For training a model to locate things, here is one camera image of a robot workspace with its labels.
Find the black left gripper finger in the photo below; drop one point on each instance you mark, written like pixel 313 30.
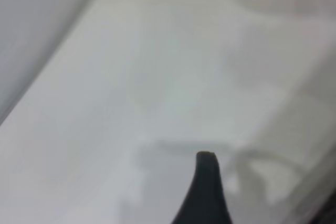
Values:
pixel 207 195

